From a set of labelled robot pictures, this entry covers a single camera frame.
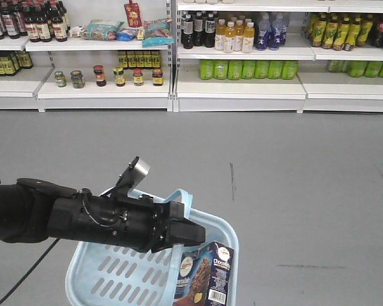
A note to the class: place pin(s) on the Chocofello cookie box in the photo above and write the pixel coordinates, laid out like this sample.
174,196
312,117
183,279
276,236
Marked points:
204,275

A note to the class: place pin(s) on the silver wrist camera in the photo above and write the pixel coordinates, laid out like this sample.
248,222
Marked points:
136,171

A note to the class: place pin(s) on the white supermarket shelving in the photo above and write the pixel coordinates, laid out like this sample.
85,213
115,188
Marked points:
77,73

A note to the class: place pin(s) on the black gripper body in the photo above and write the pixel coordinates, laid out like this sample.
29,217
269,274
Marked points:
140,224

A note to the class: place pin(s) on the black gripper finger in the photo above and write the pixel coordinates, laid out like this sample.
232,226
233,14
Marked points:
174,210
184,232

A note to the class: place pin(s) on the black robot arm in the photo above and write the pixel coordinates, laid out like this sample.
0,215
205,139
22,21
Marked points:
33,210

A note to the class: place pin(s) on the light blue plastic basket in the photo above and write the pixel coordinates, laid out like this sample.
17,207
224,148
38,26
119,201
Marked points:
110,275

